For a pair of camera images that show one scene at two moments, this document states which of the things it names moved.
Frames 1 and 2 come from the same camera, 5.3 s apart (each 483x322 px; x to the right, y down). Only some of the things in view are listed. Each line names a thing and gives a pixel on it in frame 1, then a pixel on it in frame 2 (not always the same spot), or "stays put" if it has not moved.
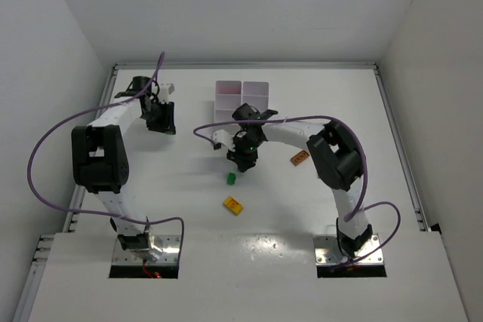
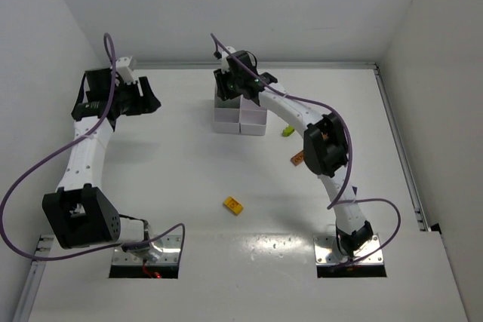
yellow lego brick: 233,205 stays put
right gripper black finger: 244,163 to 222,81
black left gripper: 161,122 to 135,97
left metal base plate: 164,249 stays put
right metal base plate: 328,252 stays put
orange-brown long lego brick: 299,157 stays put
